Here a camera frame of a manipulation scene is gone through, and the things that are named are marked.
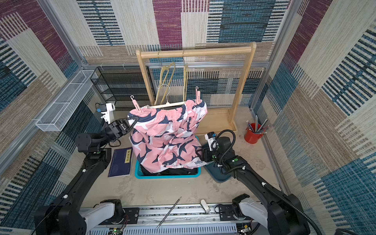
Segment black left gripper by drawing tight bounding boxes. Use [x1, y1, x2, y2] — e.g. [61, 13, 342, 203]
[96, 119, 140, 151]

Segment pink clothespin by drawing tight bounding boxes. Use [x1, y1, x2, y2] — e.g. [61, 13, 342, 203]
[130, 96, 142, 112]
[195, 86, 202, 104]

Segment black shorts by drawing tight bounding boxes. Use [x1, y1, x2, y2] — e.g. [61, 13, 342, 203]
[140, 165, 198, 176]

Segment pink patterned shorts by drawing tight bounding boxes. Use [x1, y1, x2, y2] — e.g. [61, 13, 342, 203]
[128, 100, 208, 173]

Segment yellow hanger of beige shorts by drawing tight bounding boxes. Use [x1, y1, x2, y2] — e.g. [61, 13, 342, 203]
[154, 62, 176, 105]

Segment yellow hanger of black shorts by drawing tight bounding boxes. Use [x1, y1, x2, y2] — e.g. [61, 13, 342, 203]
[182, 50, 189, 101]

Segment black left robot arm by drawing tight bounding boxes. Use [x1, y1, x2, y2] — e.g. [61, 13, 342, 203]
[32, 116, 139, 235]

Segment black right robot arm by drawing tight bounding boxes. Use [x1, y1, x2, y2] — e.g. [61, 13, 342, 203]
[201, 130, 322, 235]

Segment dark teal plastic tray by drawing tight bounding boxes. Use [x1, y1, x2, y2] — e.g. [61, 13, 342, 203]
[203, 143, 232, 183]

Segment wooden clothes rack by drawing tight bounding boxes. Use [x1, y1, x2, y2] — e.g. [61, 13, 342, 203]
[136, 42, 257, 136]

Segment red pen cup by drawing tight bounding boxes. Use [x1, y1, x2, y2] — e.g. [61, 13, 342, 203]
[244, 123, 264, 144]

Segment dark blue book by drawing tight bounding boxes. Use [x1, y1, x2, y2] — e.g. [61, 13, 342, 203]
[108, 147, 133, 178]

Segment small white block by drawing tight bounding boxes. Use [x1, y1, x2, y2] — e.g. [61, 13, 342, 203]
[200, 199, 211, 214]

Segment turquoise plastic basket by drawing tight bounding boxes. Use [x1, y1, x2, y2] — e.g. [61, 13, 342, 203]
[135, 136, 202, 180]

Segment thin metal rod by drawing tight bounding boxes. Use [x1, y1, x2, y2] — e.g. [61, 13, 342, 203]
[156, 197, 182, 230]

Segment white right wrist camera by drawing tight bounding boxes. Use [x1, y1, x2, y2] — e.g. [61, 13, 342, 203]
[204, 132, 217, 151]

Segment black wire shelf rack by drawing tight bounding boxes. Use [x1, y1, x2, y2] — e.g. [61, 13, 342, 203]
[91, 66, 150, 111]

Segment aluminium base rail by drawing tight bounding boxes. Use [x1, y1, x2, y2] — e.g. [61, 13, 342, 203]
[52, 201, 303, 235]

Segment white wire wall basket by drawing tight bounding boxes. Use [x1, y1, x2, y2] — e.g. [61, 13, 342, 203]
[35, 70, 94, 132]

